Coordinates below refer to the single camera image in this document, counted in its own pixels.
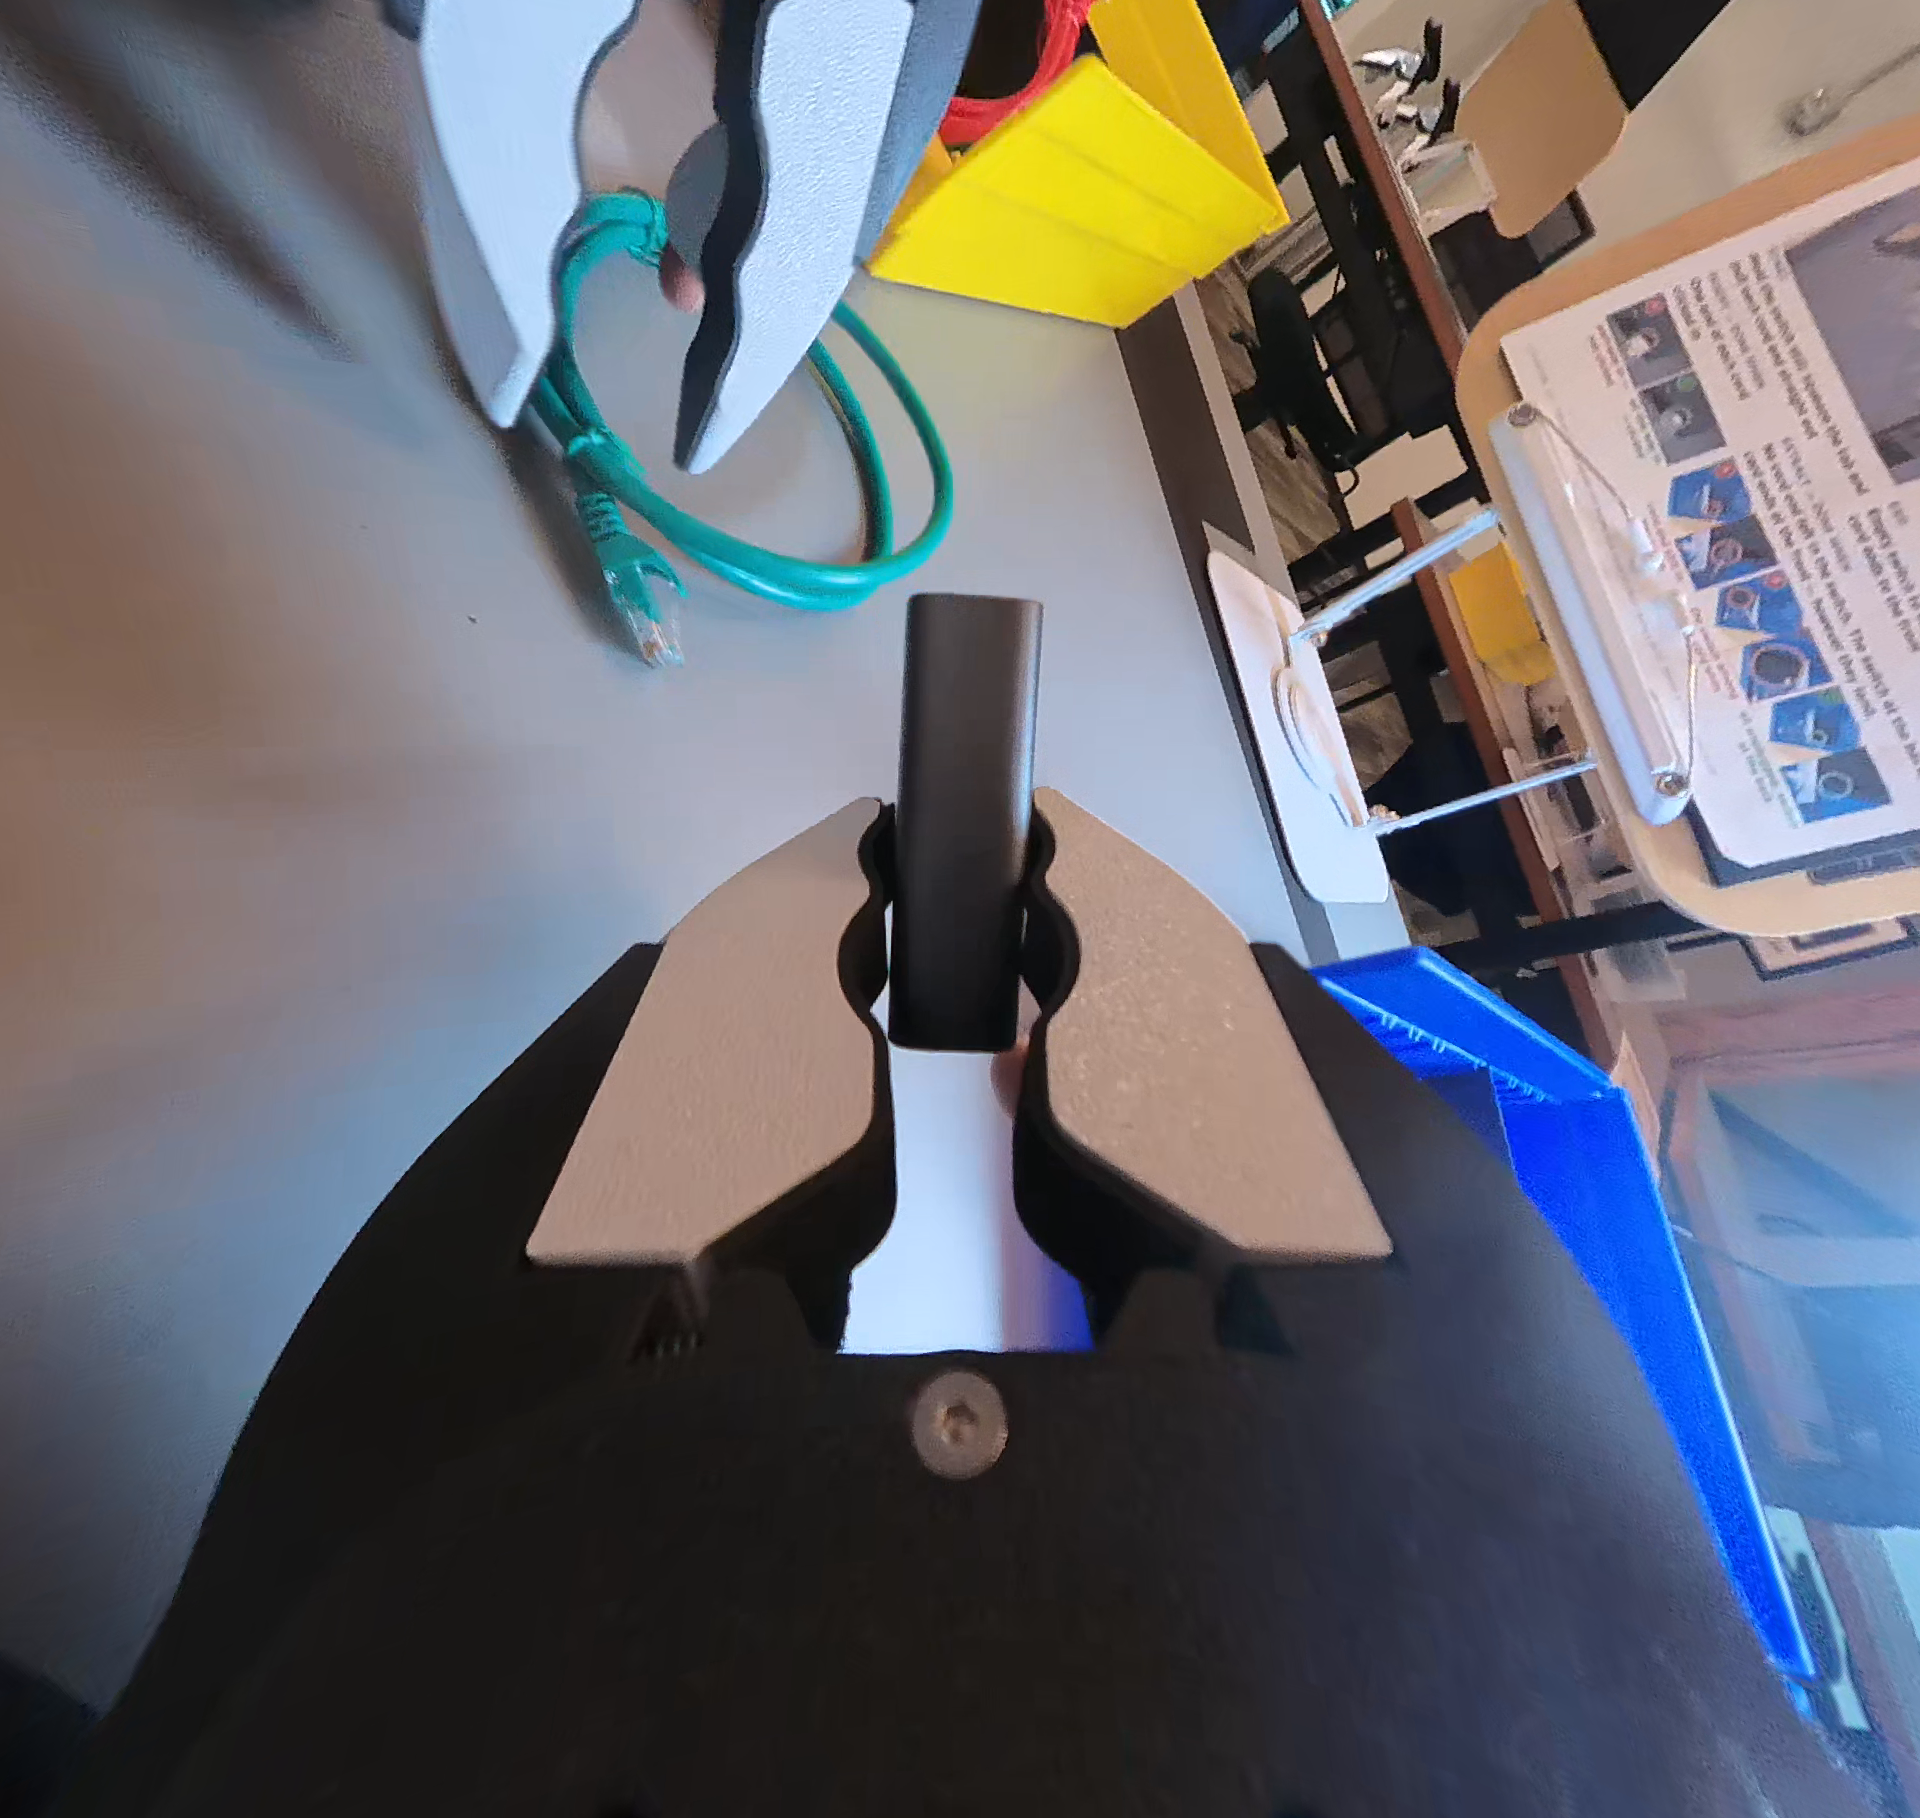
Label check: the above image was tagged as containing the printed instruction sheet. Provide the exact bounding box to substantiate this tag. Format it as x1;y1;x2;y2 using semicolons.
1501;160;1920;868

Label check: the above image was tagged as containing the tan wooden chair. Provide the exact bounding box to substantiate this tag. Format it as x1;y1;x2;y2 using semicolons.
1461;0;1630;240

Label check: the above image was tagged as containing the green ethernet cable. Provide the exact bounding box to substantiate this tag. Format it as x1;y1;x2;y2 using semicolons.
523;189;958;674

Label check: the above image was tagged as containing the tan wooden board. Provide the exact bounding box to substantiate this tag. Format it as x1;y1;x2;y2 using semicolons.
1453;116;1920;939

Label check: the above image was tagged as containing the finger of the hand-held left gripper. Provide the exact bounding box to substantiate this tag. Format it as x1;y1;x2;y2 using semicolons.
674;0;1003;473
418;0;662;428

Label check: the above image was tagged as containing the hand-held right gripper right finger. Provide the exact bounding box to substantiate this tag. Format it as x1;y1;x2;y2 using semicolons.
1013;785;1396;1272

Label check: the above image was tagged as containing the white document stand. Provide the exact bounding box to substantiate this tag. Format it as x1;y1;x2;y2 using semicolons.
1203;402;1707;907

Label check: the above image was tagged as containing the black ethernet port adapter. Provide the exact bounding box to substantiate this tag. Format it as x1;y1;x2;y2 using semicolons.
887;592;1049;1055

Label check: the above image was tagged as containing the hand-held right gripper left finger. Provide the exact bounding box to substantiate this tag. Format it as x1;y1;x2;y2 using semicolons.
523;793;891;1272

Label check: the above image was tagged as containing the red ethernet cable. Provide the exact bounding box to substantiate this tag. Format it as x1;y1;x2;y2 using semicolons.
940;0;1121;141

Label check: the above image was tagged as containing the blue plastic bin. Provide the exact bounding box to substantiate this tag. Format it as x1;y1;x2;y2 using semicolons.
1310;944;1823;1678

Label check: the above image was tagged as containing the small yellow plastic bin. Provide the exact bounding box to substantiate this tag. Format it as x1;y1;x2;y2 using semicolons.
1443;547;1556;689

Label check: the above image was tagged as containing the large yellow plastic bin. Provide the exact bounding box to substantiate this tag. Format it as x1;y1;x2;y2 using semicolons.
862;0;1292;328

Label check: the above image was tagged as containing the brown wooden desk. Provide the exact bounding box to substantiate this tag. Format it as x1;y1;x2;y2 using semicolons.
1281;0;1477;372
1392;498;1629;1071

